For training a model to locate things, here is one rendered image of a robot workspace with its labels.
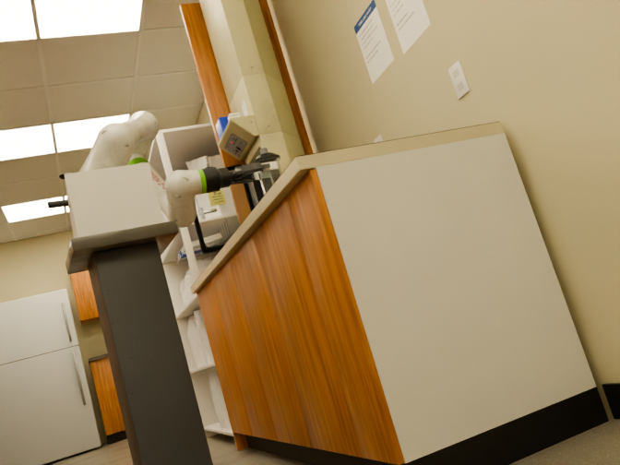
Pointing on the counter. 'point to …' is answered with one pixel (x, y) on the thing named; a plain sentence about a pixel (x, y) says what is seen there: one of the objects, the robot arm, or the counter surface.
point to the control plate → (235, 145)
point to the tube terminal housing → (268, 117)
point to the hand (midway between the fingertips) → (268, 170)
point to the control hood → (244, 129)
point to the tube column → (239, 41)
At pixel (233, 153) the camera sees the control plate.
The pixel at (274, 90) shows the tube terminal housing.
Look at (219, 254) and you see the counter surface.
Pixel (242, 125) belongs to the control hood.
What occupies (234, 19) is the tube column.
